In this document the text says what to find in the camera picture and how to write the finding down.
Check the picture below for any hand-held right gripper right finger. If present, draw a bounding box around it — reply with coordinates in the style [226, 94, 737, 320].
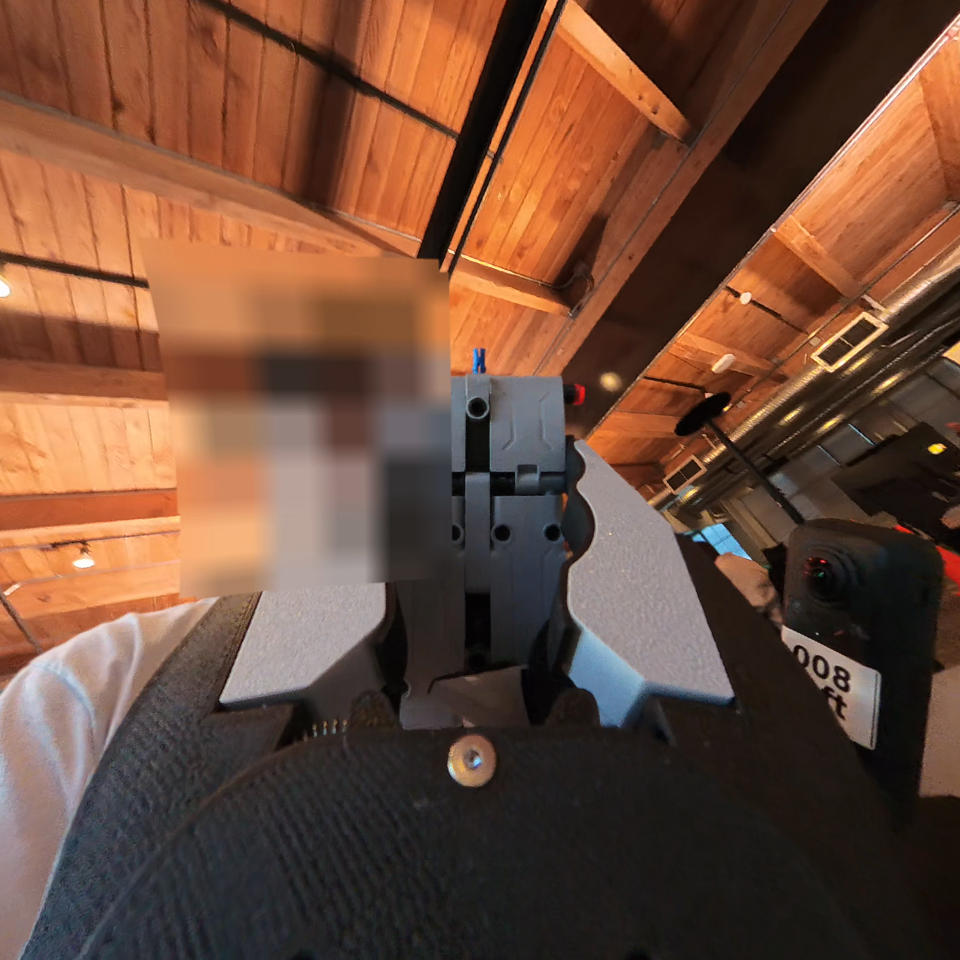
[562, 438, 736, 729]

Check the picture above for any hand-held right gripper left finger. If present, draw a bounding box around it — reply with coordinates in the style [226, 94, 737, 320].
[219, 582, 411, 710]

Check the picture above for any black round lamp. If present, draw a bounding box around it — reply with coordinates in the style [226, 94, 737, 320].
[673, 390, 733, 438]

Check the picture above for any white ceiling air vent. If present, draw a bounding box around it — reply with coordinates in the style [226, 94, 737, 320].
[810, 310, 891, 371]

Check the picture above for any metal air duct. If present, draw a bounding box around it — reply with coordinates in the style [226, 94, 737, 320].
[705, 262, 960, 459]

